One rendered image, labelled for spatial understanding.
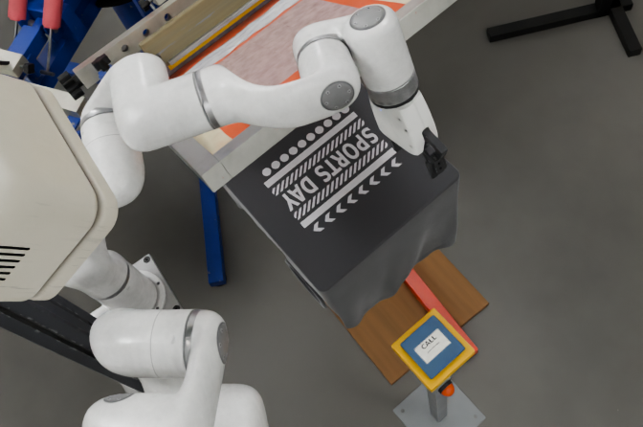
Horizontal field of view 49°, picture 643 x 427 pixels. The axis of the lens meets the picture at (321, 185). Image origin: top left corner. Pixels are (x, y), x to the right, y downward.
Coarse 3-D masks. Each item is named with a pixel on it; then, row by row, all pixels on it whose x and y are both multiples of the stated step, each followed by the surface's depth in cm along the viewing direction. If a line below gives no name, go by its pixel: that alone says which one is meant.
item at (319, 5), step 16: (272, 0) 171; (304, 0) 160; (320, 0) 155; (336, 0) 150; (352, 0) 145; (368, 0) 141; (256, 16) 168; (288, 16) 157; (304, 16) 152; (320, 16) 147; (336, 16) 143; (256, 32) 160; (272, 32) 155; (288, 32) 150; (272, 48) 147; (288, 48) 143
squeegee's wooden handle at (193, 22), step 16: (208, 0) 162; (224, 0) 163; (240, 0) 165; (176, 16) 161; (192, 16) 161; (208, 16) 163; (224, 16) 164; (160, 32) 159; (176, 32) 161; (192, 32) 162; (144, 48) 159; (160, 48) 160; (176, 48) 162
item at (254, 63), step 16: (208, 48) 168; (240, 48) 157; (256, 48) 152; (192, 64) 164; (224, 64) 154; (240, 64) 149; (256, 64) 145; (272, 64) 141; (288, 64) 137; (256, 80) 138; (272, 80) 134; (288, 80) 131; (224, 128) 129; (240, 128) 125
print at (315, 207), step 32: (320, 128) 183; (352, 128) 181; (288, 160) 180; (320, 160) 179; (352, 160) 177; (384, 160) 176; (288, 192) 176; (320, 192) 175; (352, 192) 173; (320, 224) 171
